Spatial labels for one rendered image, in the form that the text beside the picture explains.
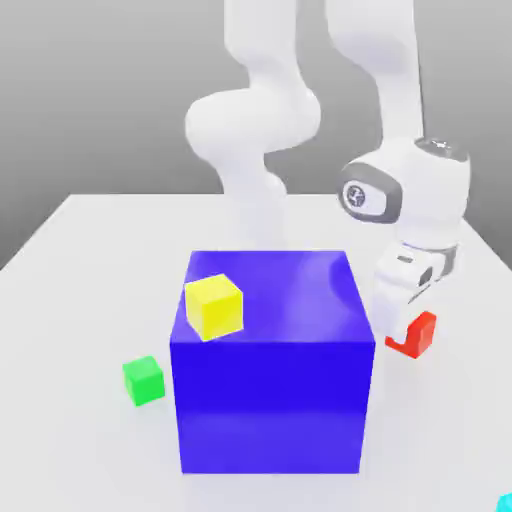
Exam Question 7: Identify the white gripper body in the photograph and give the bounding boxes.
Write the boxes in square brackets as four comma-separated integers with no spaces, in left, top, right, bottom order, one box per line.
[372,275,426,336]

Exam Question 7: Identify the small red cube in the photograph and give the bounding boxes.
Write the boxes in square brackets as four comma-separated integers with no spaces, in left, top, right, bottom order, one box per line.
[384,310,438,360]

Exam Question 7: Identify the small yellow cube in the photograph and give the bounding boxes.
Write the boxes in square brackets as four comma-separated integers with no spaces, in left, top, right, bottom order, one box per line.
[184,272,245,343]

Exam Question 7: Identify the small green cube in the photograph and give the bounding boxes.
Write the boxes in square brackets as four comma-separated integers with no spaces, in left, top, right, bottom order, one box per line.
[122,355,166,408]

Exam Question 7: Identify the large blue box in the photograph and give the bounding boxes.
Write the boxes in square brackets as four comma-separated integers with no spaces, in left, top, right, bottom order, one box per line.
[169,249,376,476]

